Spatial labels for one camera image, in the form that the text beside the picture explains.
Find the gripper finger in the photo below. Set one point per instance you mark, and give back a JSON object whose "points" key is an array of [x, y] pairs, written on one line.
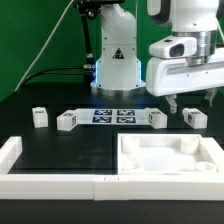
{"points": [[171, 99], [210, 95]]}

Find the white U-shaped obstacle fence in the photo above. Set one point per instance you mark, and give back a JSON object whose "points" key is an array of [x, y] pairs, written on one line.
{"points": [[193, 186]]}

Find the white sheet with AprilTags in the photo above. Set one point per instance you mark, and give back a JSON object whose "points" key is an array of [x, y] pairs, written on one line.
{"points": [[111, 116]]}

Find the white square tabletop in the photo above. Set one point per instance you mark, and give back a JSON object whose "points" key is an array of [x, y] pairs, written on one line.
{"points": [[147, 154]]}

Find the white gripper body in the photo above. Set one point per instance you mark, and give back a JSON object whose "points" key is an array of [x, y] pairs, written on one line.
{"points": [[168, 77]]}

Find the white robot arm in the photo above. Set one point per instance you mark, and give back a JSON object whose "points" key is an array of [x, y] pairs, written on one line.
{"points": [[188, 60]]}

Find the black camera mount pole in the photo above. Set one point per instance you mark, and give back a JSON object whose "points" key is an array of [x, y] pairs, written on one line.
{"points": [[88, 10]]}

